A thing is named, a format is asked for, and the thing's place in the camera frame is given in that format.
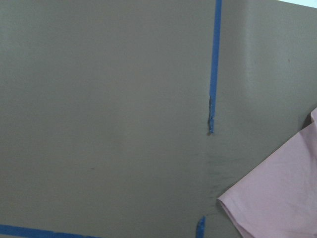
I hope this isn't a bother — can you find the pink Snoopy t-shirt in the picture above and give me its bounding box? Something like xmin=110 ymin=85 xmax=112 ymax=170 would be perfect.
xmin=218 ymin=110 xmax=317 ymax=238

